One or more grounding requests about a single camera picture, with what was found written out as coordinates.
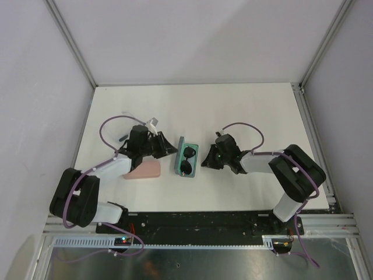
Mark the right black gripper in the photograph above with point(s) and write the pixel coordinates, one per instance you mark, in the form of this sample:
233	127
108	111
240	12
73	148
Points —
210	161

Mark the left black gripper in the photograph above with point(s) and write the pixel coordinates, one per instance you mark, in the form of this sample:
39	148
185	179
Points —
164	147

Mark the blue glasses case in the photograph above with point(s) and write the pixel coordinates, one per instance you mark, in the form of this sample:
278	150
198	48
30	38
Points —
179	157

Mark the pink glasses case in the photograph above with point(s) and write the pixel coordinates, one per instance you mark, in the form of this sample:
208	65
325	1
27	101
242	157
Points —
146	170

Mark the black frame sunglasses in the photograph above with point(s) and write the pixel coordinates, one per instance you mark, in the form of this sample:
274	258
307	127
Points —
185	166

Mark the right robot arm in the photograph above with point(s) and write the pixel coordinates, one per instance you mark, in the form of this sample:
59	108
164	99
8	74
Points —
299	176

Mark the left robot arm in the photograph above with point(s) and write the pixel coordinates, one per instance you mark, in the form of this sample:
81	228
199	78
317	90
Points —
76	197

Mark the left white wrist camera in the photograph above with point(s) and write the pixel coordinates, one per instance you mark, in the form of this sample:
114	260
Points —
151	125

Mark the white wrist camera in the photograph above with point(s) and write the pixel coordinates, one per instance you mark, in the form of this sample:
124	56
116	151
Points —
220	133
151	125

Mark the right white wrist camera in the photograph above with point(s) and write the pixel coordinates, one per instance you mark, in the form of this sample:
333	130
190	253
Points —
220	133

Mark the white frame sunglasses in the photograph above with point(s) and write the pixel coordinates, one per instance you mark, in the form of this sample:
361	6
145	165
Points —
117	130

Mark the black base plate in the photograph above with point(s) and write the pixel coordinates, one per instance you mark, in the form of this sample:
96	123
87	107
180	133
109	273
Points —
221	223

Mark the grey slotted cable duct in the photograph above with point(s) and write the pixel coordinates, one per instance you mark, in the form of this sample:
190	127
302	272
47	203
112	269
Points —
163	242

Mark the aluminium front rail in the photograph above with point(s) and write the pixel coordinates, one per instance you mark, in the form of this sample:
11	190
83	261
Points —
315	225

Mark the left aluminium frame post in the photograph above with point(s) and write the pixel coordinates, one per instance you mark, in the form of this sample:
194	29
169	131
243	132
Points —
70	41

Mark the aluminium frame post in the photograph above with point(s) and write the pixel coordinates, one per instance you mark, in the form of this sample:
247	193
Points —
70	41
330	34

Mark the right aluminium frame post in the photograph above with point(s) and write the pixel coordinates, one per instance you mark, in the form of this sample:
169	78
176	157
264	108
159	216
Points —
330	34

